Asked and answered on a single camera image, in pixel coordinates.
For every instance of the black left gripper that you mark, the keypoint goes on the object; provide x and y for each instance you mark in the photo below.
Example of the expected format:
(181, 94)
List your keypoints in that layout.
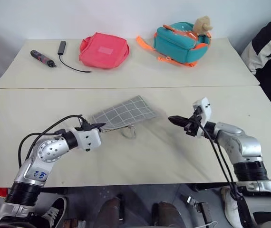
(86, 128)

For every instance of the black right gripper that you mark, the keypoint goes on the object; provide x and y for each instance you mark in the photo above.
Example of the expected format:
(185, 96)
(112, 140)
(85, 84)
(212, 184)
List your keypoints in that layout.
(192, 127)

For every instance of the grey plaid pouch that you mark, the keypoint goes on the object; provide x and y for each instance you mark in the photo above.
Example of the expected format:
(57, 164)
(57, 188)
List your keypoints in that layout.
(126, 111)

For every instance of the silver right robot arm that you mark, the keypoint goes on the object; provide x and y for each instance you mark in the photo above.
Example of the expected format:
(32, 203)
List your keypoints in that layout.
(244, 145)

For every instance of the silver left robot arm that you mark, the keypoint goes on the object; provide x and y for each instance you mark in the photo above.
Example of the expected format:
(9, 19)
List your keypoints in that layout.
(47, 152)

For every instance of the pink fabric bag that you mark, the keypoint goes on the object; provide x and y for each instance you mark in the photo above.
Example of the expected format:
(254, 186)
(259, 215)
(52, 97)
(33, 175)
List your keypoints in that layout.
(103, 51)

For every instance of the teal and orange backpack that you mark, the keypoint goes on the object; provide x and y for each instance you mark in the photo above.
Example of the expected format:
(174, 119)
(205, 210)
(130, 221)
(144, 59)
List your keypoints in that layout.
(173, 44)

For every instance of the dark brown rounded shape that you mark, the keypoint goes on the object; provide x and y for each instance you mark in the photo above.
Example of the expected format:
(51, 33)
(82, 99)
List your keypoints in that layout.
(171, 215)
(109, 213)

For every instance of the black and red electric screwdriver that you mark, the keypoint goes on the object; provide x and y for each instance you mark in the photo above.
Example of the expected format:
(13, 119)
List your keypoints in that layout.
(41, 58)

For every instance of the black metal stand base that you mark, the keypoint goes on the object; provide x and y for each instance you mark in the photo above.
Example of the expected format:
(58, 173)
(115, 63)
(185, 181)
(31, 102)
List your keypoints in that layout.
(199, 209)

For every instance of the black sneaker with white laces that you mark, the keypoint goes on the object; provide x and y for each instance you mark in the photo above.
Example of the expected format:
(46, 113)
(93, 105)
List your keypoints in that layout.
(54, 211)

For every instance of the beige plush toy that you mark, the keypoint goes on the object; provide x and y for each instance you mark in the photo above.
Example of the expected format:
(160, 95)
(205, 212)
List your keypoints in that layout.
(202, 25)

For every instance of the black and white jacket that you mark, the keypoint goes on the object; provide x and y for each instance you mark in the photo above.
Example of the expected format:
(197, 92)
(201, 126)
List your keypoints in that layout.
(268, 59)

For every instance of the red object under table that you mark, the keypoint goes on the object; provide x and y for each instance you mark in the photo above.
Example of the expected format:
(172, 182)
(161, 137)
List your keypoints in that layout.
(0, 192)

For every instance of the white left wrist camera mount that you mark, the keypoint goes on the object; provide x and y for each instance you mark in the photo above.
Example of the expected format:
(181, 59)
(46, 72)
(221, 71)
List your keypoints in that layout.
(90, 139)

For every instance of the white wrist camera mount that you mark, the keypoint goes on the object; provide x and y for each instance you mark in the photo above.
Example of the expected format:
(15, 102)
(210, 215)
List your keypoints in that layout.
(90, 139)
(205, 109)

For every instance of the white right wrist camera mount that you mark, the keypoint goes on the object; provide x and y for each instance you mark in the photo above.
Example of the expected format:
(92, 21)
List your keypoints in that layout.
(205, 109)

